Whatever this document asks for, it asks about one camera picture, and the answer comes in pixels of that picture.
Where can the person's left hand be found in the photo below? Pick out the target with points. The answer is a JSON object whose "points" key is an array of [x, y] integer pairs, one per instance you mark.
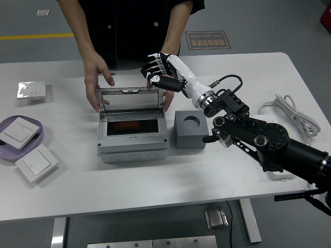
{"points": [[169, 99]]}

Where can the person's right hand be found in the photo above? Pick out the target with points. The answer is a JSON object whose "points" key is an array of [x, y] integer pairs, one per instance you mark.
{"points": [[94, 69]]}

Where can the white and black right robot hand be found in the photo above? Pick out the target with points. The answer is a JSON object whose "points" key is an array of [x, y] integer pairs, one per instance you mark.
{"points": [[191, 84]]}

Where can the orange cylinder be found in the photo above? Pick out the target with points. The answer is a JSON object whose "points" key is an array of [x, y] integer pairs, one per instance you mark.
{"points": [[126, 126]]}

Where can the grey electrical box with lid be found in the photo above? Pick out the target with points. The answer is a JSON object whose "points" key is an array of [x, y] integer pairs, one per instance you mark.
{"points": [[132, 147]]}

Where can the person's left forearm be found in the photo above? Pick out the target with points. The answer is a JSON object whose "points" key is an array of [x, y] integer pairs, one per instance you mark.
{"points": [[178, 25]]}

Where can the person's right forearm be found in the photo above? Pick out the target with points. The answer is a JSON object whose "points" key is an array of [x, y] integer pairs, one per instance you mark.
{"points": [[77, 31]]}

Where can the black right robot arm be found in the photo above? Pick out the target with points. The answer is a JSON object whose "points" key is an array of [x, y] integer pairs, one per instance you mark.
{"points": [[271, 137]]}

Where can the grey cube with round hole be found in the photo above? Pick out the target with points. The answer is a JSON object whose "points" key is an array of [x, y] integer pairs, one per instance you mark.
{"points": [[191, 140]]}

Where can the metal floor socket box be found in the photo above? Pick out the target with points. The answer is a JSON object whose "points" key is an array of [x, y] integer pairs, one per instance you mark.
{"points": [[216, 218]]}

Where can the brown floor sign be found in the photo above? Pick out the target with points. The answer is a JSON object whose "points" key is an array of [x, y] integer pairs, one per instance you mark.
{"points": [[207, 40]]}

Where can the person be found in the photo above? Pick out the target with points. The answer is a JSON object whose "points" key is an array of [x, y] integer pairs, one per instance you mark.
{"points": [[134, 25]]}

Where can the small metal floor plate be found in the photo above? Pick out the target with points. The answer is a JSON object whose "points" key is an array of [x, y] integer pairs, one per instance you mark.
{"points": [[43, 12]]}

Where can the purple tray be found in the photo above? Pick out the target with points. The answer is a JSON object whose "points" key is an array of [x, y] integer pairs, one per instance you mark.
{"points": [[7, 155]]}

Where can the white table leg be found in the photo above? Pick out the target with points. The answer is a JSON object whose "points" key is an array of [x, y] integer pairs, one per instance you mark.
{"points": [[250, 222], [59, 232]]}

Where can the black bar under table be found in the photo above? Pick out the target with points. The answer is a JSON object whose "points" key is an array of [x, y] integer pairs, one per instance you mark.
{"points": [[289, 197]]}

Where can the red object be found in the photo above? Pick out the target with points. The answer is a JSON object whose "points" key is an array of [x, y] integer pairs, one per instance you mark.
{"points": [[326, 15]]}

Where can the white wall switch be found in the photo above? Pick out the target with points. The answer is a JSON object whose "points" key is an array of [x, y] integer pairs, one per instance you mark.
{"points": [[18, 131], [36, 161]]}

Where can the metal base plate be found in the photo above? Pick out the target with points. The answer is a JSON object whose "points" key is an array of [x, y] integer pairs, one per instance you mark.
{"points": [[152, 243]]}

